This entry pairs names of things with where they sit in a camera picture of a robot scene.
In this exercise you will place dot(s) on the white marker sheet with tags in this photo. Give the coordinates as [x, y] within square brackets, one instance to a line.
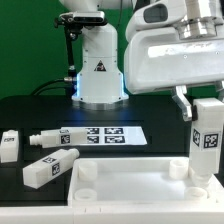
[115, 135]

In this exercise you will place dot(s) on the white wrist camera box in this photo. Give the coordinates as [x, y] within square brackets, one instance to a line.
[155, 15]

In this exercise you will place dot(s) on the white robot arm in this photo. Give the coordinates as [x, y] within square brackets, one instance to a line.
[101, 81]

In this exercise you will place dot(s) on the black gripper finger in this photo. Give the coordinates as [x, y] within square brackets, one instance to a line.
[219, 86]
[179, 97]

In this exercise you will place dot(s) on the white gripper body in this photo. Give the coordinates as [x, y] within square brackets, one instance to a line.
[157, 59]

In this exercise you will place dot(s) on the white desk tabletop tray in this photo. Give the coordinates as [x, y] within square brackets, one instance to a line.
[139, 181]

